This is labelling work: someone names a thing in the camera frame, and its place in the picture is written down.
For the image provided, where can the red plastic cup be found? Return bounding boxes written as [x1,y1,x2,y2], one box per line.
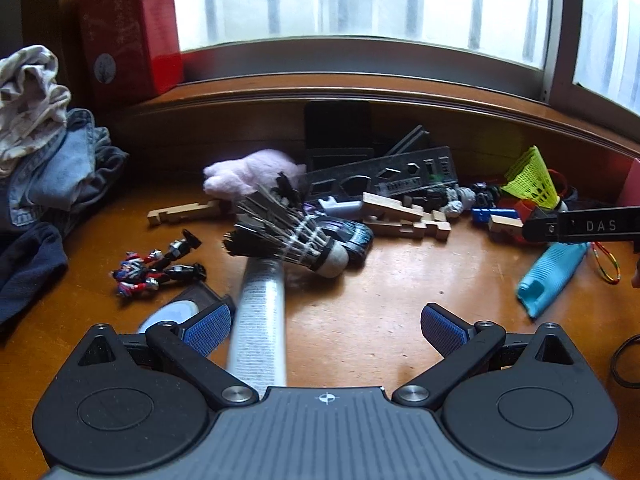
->
[496,198,537,244]

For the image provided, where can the white printed tube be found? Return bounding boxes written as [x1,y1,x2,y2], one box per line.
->
[224,255,289,392]

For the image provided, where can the black grooved bar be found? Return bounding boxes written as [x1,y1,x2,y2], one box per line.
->
[384,124,432,159]

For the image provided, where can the window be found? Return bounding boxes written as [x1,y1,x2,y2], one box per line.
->
[170,0,640,106]

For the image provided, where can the dark navy cloth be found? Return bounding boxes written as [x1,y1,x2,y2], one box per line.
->
[0,221,69,332]

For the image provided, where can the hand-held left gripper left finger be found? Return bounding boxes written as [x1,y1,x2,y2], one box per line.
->
[75,302,261,409]

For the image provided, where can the rainbow cord bracelet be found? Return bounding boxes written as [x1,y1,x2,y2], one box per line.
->
[591,241,622,287]

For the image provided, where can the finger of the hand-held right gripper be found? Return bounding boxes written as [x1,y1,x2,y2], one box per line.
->
[521,208,560,245]

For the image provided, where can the black feather shuttlecock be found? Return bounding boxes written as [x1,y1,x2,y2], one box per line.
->
[222,172,350,279]

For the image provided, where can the patterned white cloth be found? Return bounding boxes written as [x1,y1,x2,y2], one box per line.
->
[0,44,74,177]

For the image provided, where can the black holographic toy car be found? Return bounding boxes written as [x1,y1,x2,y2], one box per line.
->
[311,216,374,267]

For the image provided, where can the green plastic shuttlecock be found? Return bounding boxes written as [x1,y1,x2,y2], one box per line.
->
[501,145,569,212]

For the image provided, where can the black white robot toy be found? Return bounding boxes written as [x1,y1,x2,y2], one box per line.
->
[424,184,477,219]

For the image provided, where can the notched wooden puzzle piece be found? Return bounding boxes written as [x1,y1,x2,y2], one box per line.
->
[361,191,452,242]
[486,211,524,242]
[147,199,234,229]

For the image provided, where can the red gift box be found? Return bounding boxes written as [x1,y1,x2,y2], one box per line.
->
[76,0,184,107]

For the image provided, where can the wooden windowsill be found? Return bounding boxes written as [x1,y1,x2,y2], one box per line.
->
[125,74,640,166]

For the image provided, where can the metal cutout plate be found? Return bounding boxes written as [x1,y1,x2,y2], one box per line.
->
[304,146,459,202]

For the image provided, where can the pink plush toy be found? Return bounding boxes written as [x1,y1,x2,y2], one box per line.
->
[202,148,307,197]

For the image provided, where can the lavender plastic piece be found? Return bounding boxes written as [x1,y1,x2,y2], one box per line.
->
[318,194,364,219]

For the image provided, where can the white oval item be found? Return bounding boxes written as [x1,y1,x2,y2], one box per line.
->
[137,299,202,334]

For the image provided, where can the red cord loop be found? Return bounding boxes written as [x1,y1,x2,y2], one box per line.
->
[549,169,573,202]

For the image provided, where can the blue ribbed handle cover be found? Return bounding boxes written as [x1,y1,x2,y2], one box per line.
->
[516,241,592,319]

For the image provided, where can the black rubber band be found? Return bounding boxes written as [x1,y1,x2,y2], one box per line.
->
[609,334,640,389]

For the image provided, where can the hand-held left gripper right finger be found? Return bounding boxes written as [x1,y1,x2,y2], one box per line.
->
[391,302,577,409]

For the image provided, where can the dark flat card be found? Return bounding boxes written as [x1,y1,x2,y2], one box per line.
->
[171,281,236,312]

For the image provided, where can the blue plastic block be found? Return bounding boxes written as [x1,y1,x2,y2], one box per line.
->
[471,207,502,227]

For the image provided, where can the purple black small toy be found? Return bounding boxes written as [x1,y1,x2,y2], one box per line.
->
[469,181,502,207]

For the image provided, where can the blue jeans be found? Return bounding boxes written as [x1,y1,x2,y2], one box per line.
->
[0,108,129,234]

